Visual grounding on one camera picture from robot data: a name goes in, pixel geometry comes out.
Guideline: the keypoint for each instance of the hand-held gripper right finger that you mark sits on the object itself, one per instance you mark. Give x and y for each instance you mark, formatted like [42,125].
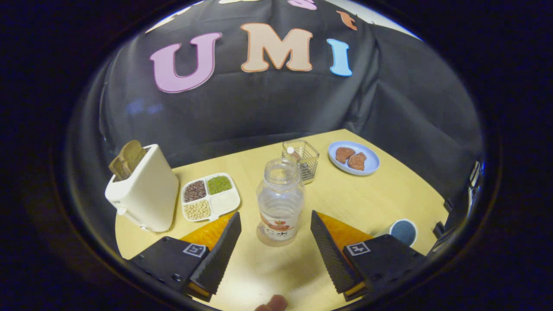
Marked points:
[330,255]

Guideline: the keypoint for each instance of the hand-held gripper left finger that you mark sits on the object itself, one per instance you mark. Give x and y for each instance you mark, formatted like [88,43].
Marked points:
[218,255]

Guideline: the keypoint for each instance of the clear plastic juice bottle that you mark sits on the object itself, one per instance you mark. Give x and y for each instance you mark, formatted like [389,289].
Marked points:
[280,203]

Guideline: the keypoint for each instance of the round blue coaster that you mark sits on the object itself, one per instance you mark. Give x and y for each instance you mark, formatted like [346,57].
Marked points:
[403,232]

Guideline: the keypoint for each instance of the clear glass cup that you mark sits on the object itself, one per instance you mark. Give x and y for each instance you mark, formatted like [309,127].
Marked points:
[307,160]

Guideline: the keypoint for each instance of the pile of pale beans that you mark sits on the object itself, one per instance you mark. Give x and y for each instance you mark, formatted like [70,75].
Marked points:
[197,209]

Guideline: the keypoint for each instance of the white divided tray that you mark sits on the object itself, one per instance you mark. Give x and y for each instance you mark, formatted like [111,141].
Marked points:
[225,202]

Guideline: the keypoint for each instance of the light wooden table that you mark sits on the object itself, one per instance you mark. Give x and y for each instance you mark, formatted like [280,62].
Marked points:
[363,198]

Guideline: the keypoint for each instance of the pile of dark brown beans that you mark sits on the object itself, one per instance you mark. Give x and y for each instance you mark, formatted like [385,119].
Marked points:
[195,190]

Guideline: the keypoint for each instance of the pile of green beans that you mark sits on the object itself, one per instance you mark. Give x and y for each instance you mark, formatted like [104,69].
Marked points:
[219,184]

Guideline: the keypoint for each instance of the white toaster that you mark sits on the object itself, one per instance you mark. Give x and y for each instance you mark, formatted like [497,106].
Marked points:
[149,194]

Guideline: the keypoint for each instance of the light blue plate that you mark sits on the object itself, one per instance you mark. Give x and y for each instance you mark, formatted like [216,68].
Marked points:
[371,162]

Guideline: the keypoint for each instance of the brown bread slice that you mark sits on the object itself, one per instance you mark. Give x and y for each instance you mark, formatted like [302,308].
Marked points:
[126,160]

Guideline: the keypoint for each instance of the dark equipment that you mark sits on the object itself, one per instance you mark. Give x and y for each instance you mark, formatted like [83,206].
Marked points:
[460,207]

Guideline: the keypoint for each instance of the black backdrop cloth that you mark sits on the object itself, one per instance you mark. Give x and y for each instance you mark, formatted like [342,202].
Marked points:
[268,108]

